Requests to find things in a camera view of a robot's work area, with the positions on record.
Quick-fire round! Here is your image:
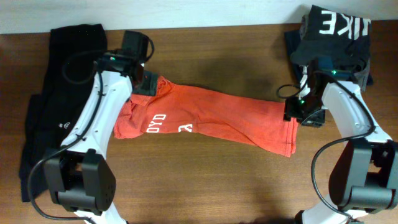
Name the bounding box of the black Nike shirt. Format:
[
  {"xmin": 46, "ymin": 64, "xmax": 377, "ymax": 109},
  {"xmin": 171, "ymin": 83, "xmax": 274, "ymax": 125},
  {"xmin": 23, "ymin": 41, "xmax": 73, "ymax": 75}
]
[{"xmin": 290, "ymin": 4, "xmax": 372, "ymax": 71}]

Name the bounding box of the navy blue folded garment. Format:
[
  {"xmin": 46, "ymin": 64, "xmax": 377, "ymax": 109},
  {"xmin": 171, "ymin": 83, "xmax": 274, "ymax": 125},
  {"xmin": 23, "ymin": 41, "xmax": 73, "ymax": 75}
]
[{"xmin": 284, "ymin": 30, "xmax": 374, "ymax": 91}]

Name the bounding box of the red orange t-shirt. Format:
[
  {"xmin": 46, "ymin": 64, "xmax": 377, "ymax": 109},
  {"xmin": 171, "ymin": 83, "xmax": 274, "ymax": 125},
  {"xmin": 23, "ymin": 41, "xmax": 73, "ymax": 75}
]
[{"xmin": 114, "ymin": 77, "xmax": 298, "ymax": 157}]

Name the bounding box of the grey folded garment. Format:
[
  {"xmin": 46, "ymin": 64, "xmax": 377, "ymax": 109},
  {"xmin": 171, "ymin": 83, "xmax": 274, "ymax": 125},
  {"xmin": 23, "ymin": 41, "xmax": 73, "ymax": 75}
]
[{"xmin": 299, "ymin": 15, "xmax": 371, "ymax": 93}]

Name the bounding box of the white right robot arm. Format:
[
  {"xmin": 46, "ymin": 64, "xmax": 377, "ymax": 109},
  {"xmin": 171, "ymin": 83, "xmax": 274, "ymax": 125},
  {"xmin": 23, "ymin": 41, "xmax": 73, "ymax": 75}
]
[{"xmin": 284, "ymin": 58, "xmax": 397, "ymax": 224}]

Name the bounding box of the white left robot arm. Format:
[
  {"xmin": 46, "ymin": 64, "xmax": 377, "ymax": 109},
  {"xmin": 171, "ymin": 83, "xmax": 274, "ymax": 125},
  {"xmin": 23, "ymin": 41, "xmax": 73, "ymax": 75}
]
[{"xmin": 43, "ymin": 52, "xmax": 157, "ymax": 223}]

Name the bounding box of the black garment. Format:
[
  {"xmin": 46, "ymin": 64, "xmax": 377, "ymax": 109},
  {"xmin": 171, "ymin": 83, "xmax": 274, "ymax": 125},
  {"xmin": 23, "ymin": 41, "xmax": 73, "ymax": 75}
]
[{"xmin": 19, "ymin": 24, "xmax": 107, "ymax": 202}]

